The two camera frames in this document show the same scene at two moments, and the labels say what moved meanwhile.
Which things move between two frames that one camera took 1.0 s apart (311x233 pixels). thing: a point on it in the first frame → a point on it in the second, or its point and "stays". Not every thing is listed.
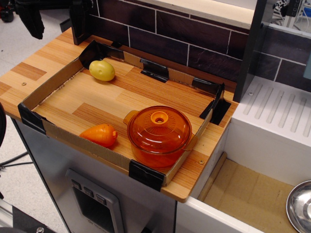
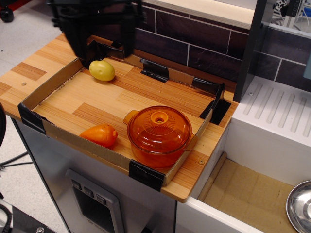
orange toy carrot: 103,134 stays
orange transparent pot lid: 159,129 stays
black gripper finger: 28,10 → 71,16
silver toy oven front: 91,195 stays
